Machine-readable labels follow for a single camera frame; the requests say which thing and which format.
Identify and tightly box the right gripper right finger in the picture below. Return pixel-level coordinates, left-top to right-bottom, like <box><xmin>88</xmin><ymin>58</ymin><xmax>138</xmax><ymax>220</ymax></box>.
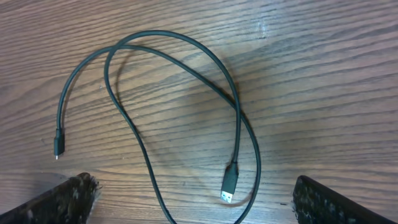
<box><xmin>293</xmin><ymin>175</ymin><xmax>395</xmax><ymax>224</ymax></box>

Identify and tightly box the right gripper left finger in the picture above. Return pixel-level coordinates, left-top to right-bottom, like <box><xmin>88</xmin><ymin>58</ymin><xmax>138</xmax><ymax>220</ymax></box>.
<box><xmin>1</xmin><ymin>172</ymin><xmax>99</xmax><ymax>224</ymax></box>

